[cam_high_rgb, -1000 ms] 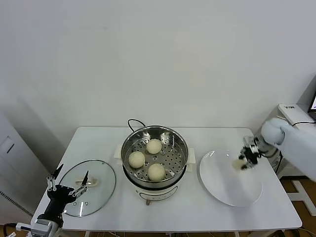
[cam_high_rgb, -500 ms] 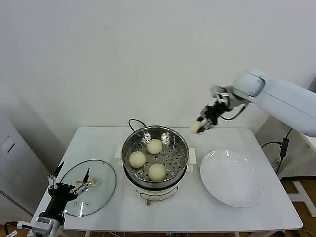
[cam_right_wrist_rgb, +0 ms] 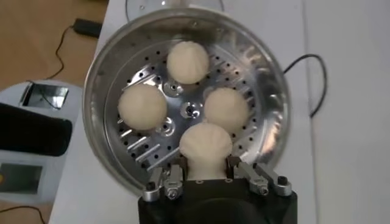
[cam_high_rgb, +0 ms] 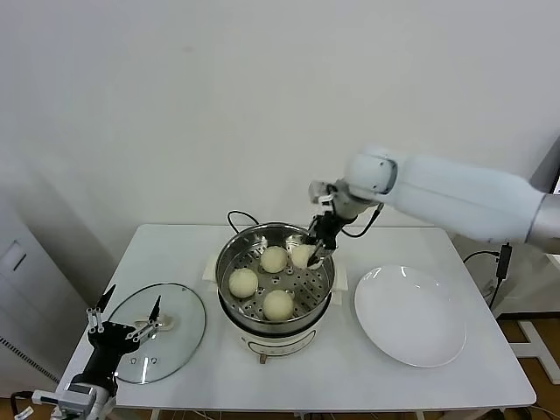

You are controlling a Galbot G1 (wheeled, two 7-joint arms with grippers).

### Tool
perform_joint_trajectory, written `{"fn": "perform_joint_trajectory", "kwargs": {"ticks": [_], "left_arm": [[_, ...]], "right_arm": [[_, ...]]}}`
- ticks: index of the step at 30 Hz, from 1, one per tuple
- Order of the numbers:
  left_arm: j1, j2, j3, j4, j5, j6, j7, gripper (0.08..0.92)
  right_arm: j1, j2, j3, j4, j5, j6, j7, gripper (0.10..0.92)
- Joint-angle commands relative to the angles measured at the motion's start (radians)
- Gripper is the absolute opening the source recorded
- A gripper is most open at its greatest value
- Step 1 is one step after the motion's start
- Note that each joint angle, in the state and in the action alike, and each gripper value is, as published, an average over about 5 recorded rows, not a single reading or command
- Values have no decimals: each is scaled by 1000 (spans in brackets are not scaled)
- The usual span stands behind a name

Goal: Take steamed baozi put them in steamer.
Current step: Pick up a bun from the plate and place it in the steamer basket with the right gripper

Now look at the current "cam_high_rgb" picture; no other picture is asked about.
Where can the black laptop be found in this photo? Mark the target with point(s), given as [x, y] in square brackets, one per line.
[557, 186]

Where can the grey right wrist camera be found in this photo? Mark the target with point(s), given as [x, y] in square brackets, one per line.
[319, 190]

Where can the white side desk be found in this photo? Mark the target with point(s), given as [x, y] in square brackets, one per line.
[531, 347]

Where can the dark grey USB hub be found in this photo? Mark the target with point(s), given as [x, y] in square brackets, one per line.
[503, 262]

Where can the large white plate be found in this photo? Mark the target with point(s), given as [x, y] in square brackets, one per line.
[407, 315]

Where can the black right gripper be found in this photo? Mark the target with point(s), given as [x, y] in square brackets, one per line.
[328, 232]

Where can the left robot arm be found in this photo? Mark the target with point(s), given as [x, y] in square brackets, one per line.
[105, 402]

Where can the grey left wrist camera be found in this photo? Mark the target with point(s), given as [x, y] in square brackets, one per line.
[79, 396]

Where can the steel steamer pot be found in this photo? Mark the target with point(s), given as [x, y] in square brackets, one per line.
[280, 341]

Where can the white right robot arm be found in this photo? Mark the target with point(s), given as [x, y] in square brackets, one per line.
[459, 192]

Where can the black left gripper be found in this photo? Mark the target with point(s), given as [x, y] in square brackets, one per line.
[109, 341]

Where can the stainless steel steamer basket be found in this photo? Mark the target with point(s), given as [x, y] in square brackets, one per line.
[306, 289]

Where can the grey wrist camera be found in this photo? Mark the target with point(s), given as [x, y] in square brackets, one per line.
[319, 190]
[79, 396]

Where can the white steamed baozi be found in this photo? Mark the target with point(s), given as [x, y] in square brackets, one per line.
[301, 256]
[277, 305]
[274, 260]
[243, 283]

